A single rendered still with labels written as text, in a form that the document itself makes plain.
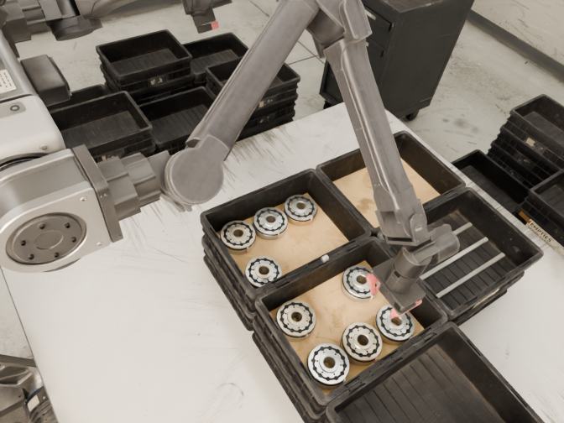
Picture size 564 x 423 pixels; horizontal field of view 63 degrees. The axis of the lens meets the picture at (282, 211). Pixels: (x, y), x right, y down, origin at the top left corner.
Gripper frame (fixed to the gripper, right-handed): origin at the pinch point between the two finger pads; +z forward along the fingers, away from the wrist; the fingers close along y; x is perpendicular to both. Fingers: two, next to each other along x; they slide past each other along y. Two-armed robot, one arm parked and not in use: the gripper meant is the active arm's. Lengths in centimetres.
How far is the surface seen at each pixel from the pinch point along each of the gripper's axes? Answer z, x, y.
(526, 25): 71, -328, 157
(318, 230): 23.0, -13.4, 35.5
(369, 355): 20.4, -0.4, -3.9
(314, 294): 23.5, 0.5, 18.1
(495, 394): 17.3, -19.6, -27.0
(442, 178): 15, -59, 30
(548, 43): 74, -329, 134
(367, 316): 23.0, -8.2, 5.3
